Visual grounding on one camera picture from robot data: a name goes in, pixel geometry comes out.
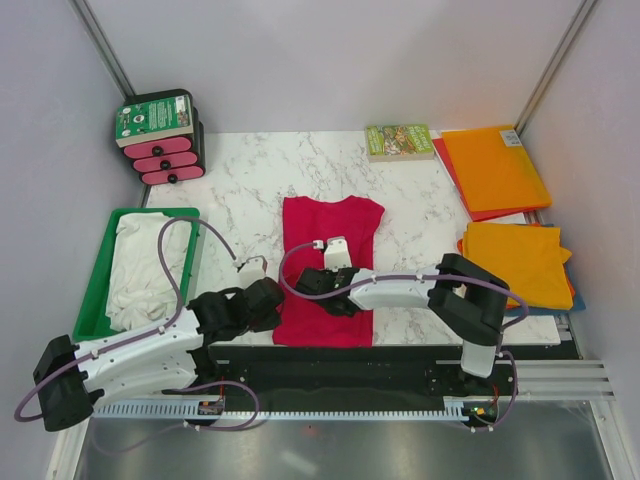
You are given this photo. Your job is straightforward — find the magenta pink t-shirt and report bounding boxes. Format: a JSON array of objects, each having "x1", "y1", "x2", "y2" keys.
[{"x1": 272, "y1": 196, "x2": 385, "y2": 348}]

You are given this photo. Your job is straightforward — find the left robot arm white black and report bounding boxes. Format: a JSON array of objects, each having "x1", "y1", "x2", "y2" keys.
[{"x1": 33, "y1": 277, "x2": 285, "y2": 432}]

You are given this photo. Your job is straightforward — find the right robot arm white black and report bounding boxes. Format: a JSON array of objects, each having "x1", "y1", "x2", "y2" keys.
[{"x1": 288, "y1": 254, "x2": 510, "y2": 394}]

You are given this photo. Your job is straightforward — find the white crumpled t-shirt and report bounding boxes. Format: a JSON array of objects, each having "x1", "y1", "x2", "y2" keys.
[{"x1": 105, "y1": 212, "x2": 177, "y2": 332}]

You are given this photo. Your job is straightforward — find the green plastic tray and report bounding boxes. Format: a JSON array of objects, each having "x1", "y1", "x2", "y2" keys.
[{"x1": 72, "y1": 207, "x2": 200, "y2": 343}]

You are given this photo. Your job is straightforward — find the green illustrated paperback book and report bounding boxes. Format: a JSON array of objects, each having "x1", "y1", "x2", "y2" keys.
[{"x1": 365, "y1": 124, "x2": 435, "y2": 162}]

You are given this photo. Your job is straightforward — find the black pink drawer unit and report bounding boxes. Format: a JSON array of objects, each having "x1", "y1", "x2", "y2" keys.
[{"x1": 117, "y1": 88, "x2": 206, "y2": 186}]

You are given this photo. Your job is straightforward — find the yellow folded t-shirt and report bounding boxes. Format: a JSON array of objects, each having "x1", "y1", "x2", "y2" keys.
[{"x1": 458, "y1": 222, "x2": 573, "y2": 310}]

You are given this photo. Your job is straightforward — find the orange plastic folder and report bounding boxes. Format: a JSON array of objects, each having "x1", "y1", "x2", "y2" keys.
[{"x1": 441, "y1": 125, "x2": 552, "y2": 214}]

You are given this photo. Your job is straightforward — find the green book on drawers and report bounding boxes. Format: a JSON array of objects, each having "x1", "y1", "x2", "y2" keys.
[{"x1": 115, "y1": 94, "x2": 194, "y2": 148}]

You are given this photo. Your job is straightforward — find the orange folded t-shirt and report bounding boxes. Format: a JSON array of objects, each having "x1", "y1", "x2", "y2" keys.
[{"x1": 565, "y1": 270, "x2": 576, "y2": 298}]

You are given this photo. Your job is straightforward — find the blue folded t-shirt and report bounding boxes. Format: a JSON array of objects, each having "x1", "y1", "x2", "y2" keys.
[{"x1": 505, "y1": 292, "x2": 586, "y2": 318}]

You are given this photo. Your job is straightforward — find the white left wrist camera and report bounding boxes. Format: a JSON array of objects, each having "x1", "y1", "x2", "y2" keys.
[{"x1": 235, "y1": 255, "x2": 268, "y2": 289}]

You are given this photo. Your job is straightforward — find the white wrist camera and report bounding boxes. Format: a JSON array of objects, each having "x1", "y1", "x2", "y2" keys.
[
  {"x1": 235, "y1": 255, "x2": 268, "y2": 289},
  {"x1": 313, "y1": 236, "x2": 352, "y2": 272}
]

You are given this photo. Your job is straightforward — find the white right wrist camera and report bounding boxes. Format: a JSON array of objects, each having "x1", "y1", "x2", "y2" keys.
[{"x1": 313, "y1": 236, "x2": 352, "y2": 272}]

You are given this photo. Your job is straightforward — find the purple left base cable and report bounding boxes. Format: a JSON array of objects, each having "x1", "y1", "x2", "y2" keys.
[{"x1": 169, "y1": 379, "x2": 262, "y2": 434}]

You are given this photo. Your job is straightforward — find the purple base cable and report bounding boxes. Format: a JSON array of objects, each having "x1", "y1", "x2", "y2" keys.
[
  {"x1": 462, "y1": 349, "x2": 521, "y2": 434},
  {"x1": 169, "y1": 379, "x2": 262, "y2": 434}
]

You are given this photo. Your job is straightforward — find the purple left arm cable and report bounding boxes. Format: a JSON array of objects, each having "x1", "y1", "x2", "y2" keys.
[{"x1": 13, "y1": 217, "x2": 241, "y2": 422}]

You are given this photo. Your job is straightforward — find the white slotted cable duct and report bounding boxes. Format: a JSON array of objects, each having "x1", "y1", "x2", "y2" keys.
[{"x1": 93, "y1": 397, "x2": 471, "y2": 422}]

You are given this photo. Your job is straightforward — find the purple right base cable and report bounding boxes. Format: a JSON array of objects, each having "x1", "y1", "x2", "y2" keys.
[{"x1": 462, "y1": 349, "x2": 521, "y2": 434}]

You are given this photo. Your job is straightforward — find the left aluminium corner post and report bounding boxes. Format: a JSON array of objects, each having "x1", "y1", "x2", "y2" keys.
[{"x1": 68, "y1": 0, "x2": 135, "y2": 97}]

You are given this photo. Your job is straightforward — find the aluminium corner post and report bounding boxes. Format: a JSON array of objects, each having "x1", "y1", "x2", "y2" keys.
[
  {"x1": 68, "y1": 0, "x2": 135, "y2": 97},
  {"x1": 514, "y1": 0, "x2": 600, "y2": 136}
]

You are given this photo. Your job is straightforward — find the right aluminium corner post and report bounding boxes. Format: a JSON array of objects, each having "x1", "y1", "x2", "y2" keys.
[{"x1": 514, "y1": 0, "x2": 600, "y2": 136}]

